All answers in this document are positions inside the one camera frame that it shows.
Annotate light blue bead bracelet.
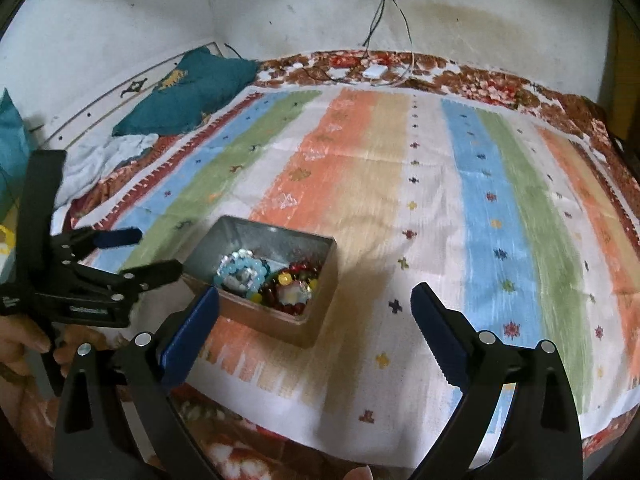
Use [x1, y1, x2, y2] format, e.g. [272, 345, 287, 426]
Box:
[214, 248, 271, 296]

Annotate metal tin box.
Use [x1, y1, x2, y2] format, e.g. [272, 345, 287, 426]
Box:
[183, 216, 338, 348]

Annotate dark red bead bracelet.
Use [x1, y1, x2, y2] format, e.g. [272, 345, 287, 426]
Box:
[257, 258, 321, 317]

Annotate person's left hand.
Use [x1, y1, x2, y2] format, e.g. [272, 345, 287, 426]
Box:
[1, 315, 108, 377]

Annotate person's right hand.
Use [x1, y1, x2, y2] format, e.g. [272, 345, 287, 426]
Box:
[344, 466, 373, 480]

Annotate white cloth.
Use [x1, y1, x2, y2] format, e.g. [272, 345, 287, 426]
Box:
[52, 133, 160, 231]

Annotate teal pillow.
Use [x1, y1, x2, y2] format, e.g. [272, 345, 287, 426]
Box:
[112, 47, 259, 136]

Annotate striped colourful mat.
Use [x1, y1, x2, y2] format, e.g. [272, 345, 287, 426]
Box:
[74, 84, 640, 470]

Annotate white charger adapter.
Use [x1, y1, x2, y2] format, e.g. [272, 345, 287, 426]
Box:
[362, 64, 388, 80]

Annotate brown wooden furniture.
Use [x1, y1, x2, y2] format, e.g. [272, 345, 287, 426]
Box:
[598, 4, 640, 146]

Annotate black cable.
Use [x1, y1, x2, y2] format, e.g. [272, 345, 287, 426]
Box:
[319, 0, 396, 84]

